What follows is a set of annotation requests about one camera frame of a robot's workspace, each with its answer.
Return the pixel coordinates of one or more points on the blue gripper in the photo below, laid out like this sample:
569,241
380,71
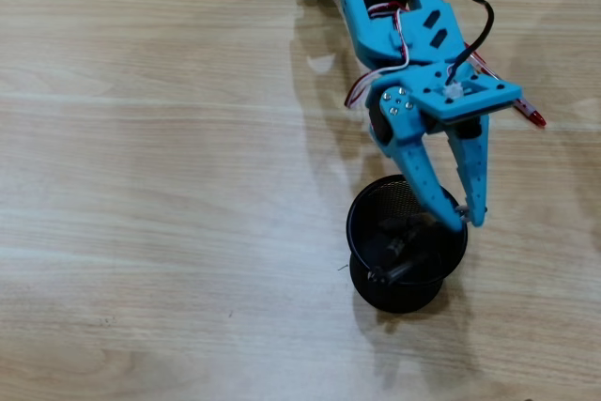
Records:
403,129

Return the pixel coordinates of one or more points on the clear retractable pen grey grip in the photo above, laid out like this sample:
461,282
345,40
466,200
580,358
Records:
408,222

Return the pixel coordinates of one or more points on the black pen with barcode label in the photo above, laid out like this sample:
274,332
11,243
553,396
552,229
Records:
396,246

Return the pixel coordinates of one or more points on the red retractable pen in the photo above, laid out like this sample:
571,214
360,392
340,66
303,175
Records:
533,117

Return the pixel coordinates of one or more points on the clear gel pen black cap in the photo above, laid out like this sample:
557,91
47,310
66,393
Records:
399,272

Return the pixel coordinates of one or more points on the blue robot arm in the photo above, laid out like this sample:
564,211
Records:
361,25

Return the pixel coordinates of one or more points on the black mesh pen holder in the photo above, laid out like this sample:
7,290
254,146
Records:
399,300

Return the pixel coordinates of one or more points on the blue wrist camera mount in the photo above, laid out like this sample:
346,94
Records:
488,96

